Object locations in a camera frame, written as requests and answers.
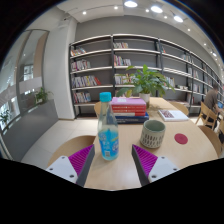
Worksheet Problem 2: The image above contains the green potted plant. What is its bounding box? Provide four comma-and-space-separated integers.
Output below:
116, 64, 176, 108

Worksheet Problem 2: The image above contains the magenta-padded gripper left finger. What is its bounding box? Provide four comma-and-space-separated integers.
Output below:
45, 143, 96, 188

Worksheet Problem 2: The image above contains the flat round red coaster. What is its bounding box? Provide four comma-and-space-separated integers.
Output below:
174, 133, 189, 145

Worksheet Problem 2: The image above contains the slatted wooden chair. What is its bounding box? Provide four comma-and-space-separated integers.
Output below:
195, 101, 219, 131
216, 116, 224, 144

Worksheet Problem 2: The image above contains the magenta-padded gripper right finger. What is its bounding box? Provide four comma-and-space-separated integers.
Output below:
131, 143, 181, 187

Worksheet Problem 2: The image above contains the grey bookshelf unit with books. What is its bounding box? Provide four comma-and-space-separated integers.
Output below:
68, 33, 224, 118

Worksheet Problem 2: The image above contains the clear bottle with teal cap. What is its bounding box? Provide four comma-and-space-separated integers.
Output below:
97, 91, 120, 161

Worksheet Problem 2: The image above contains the group of ceiling lights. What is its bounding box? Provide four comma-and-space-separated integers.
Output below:
81, 0, 218, 58

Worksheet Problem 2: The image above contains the pink book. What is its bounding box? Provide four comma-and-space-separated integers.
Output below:
110, 96, 148, 107

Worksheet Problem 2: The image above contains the grey patterned ceramic mug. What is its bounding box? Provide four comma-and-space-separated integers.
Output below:
139, 119, 167, 149

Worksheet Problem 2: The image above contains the small background green plant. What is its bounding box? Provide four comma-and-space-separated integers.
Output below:
0, 109, 12, 126
34, 87, 53, 105

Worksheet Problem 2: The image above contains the dark blue book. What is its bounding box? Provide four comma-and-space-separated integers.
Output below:
114, 112, 150, 125

